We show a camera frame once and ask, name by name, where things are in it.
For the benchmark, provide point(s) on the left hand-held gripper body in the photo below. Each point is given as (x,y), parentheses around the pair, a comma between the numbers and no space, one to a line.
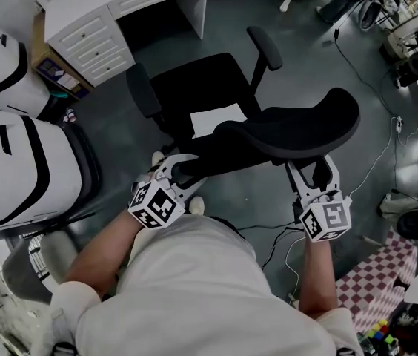
(157,206)

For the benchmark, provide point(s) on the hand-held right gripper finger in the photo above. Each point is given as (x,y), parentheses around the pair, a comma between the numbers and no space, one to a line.
(299,184)
(335,178)

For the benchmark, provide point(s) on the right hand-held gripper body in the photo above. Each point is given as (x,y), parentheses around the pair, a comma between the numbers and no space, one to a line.
(327,219)

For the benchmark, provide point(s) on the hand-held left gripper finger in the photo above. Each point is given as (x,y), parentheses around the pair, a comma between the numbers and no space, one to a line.
(170,163)
(190,191)

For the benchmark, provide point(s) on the black office chair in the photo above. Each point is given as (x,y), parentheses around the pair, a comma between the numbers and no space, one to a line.
(287,132)

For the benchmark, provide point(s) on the person's right forearm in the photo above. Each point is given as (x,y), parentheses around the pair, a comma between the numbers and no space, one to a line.
(316,280)

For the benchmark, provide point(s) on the person's left forearm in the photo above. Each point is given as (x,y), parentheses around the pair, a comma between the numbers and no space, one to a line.
(98,262)

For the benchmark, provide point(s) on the white desk with drawers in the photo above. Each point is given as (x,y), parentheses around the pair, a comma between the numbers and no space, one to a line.
(83,24)

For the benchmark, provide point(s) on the person's left white shoe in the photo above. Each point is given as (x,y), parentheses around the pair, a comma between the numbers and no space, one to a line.
(158,157)

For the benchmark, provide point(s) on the person's white shoe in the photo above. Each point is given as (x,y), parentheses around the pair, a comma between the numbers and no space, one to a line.
(158,157)
(196,205)

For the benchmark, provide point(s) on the person's right white shoe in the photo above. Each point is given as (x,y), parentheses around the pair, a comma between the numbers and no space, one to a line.
(196,205)

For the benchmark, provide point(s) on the pink checkered box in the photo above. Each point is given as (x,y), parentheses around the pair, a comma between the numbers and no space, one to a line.
(372,284)

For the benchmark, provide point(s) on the small white power adapter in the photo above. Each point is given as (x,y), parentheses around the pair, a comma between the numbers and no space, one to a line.
(398,123)

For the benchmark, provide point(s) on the person's white shirt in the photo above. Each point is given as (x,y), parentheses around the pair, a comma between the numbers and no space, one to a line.
(194,295)

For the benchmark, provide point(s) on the small bottle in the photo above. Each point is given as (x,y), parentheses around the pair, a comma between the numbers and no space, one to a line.
(70,115)

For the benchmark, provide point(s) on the pile of coloured blocks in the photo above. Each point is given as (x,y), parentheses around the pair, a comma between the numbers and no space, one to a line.
(379,331)

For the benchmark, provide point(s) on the teal plastic object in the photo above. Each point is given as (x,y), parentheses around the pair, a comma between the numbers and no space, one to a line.
(60,96)

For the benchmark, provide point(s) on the black harness buckle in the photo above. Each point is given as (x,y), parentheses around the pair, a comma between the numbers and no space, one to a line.
(344,351)
(64,349)

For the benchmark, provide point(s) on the large white black robot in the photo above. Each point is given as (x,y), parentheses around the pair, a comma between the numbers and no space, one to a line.
(27,169)
(1,72)

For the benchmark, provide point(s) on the cardboard box purple label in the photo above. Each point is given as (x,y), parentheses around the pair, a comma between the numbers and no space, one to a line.
(57,73)

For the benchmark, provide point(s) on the grey rimmed round device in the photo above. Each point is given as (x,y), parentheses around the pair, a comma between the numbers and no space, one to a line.
(370,13)

